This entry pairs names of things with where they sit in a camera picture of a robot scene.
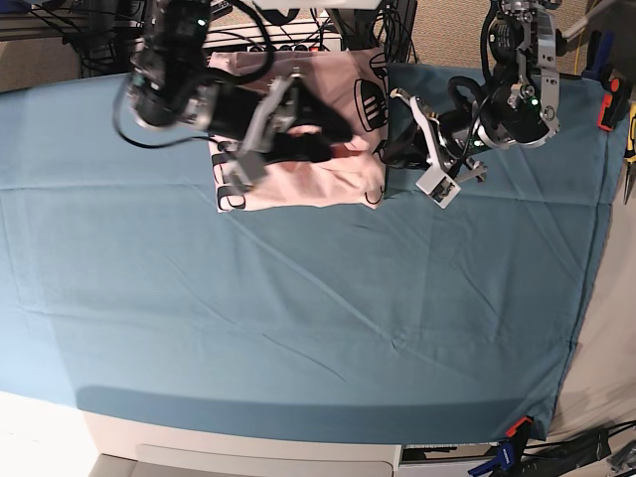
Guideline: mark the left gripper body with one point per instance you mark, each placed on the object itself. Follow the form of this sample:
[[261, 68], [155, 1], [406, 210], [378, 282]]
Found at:
[[448, 132]]

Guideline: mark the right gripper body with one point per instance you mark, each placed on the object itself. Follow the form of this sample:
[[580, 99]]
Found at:
[[259, 123]]

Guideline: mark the pink T-shirt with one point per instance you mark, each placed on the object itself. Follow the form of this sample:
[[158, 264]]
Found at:
[[312, 172]]

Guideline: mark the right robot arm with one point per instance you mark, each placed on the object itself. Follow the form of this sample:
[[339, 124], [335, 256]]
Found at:
[[171, 84]]

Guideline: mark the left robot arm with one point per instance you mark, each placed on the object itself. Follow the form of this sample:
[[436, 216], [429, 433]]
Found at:
[[517, 101]]

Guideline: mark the white power strip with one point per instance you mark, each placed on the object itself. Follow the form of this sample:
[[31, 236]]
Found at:
[[296, 37]]

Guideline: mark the teal table cloth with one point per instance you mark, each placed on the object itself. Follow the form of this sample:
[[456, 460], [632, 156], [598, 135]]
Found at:
[[125, 292]]

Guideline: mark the orange black clamp upper right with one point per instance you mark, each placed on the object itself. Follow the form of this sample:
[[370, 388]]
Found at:
[[615, 102]]

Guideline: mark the orange black clamp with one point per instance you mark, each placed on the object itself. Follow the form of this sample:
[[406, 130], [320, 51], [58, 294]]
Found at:
[[521, 429], [615, 102]]

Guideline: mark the black pliers right edge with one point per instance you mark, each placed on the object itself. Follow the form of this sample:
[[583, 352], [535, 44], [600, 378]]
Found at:
[[630, 180]]

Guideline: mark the blue clamp top right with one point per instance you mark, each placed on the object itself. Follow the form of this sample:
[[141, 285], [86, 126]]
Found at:
[[597, 65]]

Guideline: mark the black caster wheel leg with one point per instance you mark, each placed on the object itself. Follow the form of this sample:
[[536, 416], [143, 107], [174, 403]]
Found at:
[[577, 28]]

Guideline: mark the orange black clamp lower right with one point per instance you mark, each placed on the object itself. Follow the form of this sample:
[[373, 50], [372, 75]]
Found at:
[[521, 429]]

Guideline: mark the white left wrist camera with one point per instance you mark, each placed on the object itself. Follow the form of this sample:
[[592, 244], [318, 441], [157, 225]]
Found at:
[[438, 186]]

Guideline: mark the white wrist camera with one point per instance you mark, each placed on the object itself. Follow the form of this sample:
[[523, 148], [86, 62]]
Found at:
[[438, 186], [246, 172]]

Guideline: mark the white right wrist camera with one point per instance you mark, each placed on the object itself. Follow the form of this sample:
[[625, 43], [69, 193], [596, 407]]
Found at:
[[246, 172]]

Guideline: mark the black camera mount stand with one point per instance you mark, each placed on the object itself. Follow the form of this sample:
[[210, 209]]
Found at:
[[357, 27]]

